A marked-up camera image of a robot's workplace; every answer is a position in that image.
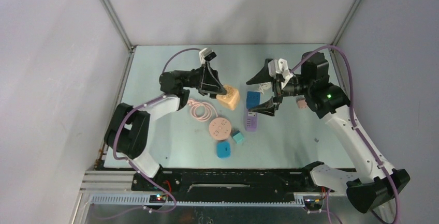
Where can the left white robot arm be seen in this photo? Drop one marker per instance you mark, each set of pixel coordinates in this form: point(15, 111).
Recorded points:
point(129, 126)

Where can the small pink plug adapter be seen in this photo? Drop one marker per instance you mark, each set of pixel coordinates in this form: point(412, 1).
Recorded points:
point(301, 103)

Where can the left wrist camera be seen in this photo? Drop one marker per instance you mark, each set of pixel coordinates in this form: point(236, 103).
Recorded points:
point(206, 55)

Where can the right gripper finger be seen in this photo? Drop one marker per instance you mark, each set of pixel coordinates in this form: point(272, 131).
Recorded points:
point(263, 75)
point(268, 108)

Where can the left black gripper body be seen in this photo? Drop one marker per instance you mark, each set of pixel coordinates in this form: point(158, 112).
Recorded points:
point(203, 72)

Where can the grey cable duct rail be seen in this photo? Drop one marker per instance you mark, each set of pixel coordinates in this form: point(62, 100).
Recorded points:
point(151, 200)

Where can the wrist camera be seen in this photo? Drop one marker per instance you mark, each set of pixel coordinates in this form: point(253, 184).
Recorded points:
point(206, 55)
point(280, 67)

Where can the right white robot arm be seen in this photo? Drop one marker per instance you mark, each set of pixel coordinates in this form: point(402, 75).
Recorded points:
point(375, 180)

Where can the beige cube socket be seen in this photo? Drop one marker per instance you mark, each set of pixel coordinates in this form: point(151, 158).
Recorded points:
point(231, 99)

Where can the light blue flat adapter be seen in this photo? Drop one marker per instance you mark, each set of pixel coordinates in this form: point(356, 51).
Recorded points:
point(223, 149)

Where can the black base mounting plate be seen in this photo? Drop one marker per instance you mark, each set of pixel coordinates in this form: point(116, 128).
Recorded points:
point(229, 184)

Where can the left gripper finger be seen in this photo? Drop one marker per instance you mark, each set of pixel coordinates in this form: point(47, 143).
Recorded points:
point(215, 89)
point(215, 78)

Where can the purple power strip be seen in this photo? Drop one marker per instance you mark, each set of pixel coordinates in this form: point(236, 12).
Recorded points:
point(250, 123)

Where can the round pink power strip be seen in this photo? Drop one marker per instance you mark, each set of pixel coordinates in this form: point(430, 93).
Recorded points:
point(220, 128)

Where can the dark blue cube socket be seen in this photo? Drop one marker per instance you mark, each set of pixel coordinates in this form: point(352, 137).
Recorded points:
point(252, 99)

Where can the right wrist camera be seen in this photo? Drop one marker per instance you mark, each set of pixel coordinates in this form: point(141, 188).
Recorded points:
point(280, 67)

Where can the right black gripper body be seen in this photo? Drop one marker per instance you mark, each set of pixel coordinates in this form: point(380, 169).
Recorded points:
point(290, 90)

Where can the teal small cube adapter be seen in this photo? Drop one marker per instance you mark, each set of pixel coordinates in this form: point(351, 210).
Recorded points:
point(238, 137)

